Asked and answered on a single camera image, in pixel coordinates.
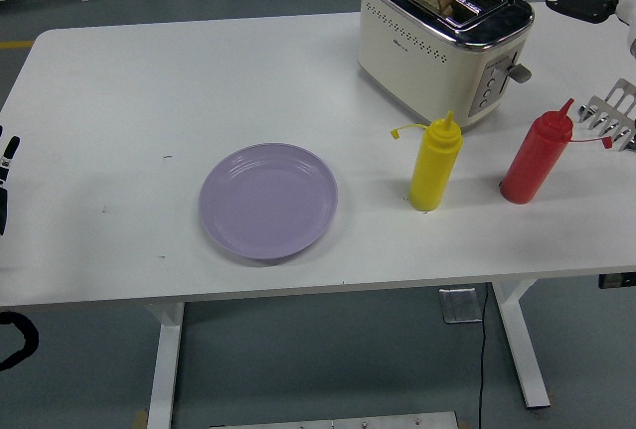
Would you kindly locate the black table control panel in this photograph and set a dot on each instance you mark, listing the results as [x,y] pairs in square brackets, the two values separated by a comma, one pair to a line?
[616,281]

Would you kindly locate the silver metal toast rack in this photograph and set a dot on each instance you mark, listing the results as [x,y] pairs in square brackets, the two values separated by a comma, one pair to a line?
[613,111]

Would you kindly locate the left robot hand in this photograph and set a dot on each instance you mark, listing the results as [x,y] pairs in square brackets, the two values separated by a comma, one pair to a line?
[4,200]

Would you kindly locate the red squeeze bottle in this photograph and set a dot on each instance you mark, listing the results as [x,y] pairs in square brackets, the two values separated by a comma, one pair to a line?
[531,161]

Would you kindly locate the purple round plate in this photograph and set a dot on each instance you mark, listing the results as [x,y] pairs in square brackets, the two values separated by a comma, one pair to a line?
[268,200]

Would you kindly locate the large silver metal plate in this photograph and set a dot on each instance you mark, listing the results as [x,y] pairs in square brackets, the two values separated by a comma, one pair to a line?
[348,421]

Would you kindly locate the yellow squeeze bottle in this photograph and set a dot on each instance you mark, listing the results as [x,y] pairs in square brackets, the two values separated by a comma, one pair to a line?
[432,171]

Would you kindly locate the white table leg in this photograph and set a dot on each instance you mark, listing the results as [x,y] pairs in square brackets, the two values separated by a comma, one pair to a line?
[522,344]
[166,359]

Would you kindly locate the small silver floor plate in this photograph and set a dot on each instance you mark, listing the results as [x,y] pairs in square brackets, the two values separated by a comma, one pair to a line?
[461,306]

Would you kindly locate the cream and chrome toaster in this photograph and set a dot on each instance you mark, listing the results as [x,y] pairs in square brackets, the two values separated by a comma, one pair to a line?
[420,71]

